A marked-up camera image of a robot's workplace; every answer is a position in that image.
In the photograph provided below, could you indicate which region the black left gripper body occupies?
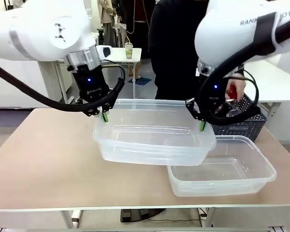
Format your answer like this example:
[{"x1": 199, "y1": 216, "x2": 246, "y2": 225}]
[{"x1": 71, "y1": 62, "x2": 111, "y2": 104}]

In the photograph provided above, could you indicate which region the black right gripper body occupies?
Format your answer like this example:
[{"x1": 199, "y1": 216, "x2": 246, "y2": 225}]
[{"x1": 198, "y1": 72, "x2": 227, "y2": 115}]

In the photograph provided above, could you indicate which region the crushed red soda can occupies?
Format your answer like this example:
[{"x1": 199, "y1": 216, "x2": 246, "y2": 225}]
[{"x1": 225, "y1": 84, "x2": 240, "y2": 102}]

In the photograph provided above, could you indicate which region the clear plastic bottle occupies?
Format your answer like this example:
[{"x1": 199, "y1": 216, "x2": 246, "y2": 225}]
[{"x1": 215, "y1": 100, "x2": 243, "y2": 118}]

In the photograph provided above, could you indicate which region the clear plastic bin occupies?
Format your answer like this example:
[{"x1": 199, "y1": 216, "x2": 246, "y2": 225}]
[
  {"x1": 167, "y1": 134, "x2": 277, "y2": 198},
  {"x1": 93, "y1": 98, "x2": 218, "y2": 167}
]

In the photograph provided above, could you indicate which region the dark grey woven basket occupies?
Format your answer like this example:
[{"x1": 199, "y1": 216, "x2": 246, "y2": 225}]
[{"x1": 211, "y1": 93, "x2": 268, "y2": 143}]

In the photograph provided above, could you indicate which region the person's left hand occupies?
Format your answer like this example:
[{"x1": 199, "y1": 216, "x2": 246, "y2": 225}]
[{"x1": 227, "y1": 73, "x2": 247, "y2": 97}]

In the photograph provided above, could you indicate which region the small white background table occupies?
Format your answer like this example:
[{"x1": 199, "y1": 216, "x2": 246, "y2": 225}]
[{"x1": 105, "y1": 47, "x2": 143, "y2": 100}]

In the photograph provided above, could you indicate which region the blue floor mat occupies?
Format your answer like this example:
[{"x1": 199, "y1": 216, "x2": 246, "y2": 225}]
[{"x1": 128, "y1": 77, "x2": 152, "y2": 87}]

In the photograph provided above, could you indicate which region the iced drink cup with straw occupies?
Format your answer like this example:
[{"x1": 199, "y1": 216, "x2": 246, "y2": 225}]
[{"x1": 124, "y1": 36, "x2": 134, "y2": 60}]

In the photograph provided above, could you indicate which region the large white side table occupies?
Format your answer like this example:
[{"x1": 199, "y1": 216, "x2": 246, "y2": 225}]
[{"x1": 243, "y1": 58, "x2": 290, "y2": 119}]

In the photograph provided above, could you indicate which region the bystander in beige coat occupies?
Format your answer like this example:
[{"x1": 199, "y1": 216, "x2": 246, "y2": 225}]
[{"x1": 97, "y1": 0, "x2": 117, "y2": 48}]

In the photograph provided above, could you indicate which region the person in black top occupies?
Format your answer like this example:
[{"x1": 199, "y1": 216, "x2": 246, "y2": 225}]
[{"x1": 148, "y1": 0, "x2": 210, "y2": 100}]

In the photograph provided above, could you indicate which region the white cabinet desk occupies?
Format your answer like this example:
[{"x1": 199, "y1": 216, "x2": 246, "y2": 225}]
[{"x1": 0, "y1": 57, "x2": 76, "y2": 109}]

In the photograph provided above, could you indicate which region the bystander in dark jacket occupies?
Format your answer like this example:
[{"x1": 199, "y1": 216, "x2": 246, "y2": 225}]
[{"x1": 117, "y1": 0, "x2": 156, "y2": 78}]

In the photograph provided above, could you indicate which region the white table leg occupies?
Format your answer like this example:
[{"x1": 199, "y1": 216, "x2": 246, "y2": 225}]
[
  {"x1": 60, "y1": 209, "x2": 83, "y2": 230},
  {"x1": 200, "y1": 207, "x2": 216, "y2": 228}
]

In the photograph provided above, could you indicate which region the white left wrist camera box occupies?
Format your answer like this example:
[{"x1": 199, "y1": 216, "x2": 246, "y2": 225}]
[{"x1": 96, "y1": 44, "x2": 113, "y2": 60}]

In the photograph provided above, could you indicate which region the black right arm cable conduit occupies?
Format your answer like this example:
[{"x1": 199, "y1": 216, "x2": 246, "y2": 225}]
[{"x1": 198, "y1": 12, "x2": 290, "y2": 127}]

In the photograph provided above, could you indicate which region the thin black floor cable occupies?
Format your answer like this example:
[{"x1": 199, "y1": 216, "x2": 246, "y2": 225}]
[{"x1": 147, "y1": 207, "x2": 208, "y2": 222}]

